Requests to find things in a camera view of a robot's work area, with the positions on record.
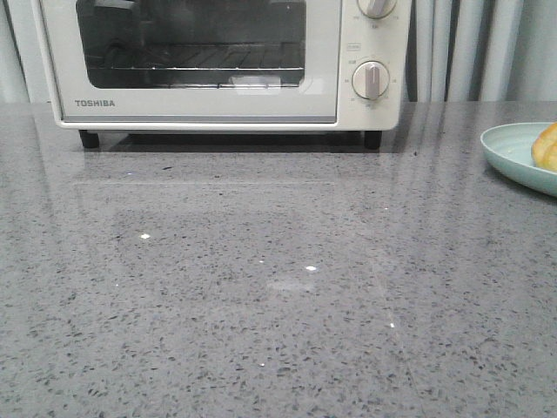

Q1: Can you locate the grey curtain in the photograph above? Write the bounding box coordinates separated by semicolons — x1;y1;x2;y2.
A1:
1;0;556;104

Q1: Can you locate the golden croissant bread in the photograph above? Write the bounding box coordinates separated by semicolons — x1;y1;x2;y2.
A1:
531;123;557;172

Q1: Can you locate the white Toshiba toaster oven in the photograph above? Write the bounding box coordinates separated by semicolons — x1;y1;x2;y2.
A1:
32;1;412;148

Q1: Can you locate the lower oven control knob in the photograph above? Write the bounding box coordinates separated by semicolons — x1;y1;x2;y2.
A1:
352;61;390;100

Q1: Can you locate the oven control knob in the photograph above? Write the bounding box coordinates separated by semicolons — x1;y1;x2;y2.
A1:
352;61;390;100
357;0;397;19

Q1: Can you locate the upper oven control knob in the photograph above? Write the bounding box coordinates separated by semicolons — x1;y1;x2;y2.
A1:
357;0;397;19

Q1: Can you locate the glass oven door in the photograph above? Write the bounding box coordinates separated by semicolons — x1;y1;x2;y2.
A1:
35;1;342;124

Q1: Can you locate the metal wire oven rack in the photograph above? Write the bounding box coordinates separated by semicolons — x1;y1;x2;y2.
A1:
85;42;305;70

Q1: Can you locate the light green plate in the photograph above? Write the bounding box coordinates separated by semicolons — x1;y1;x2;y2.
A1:
480;122;556;197

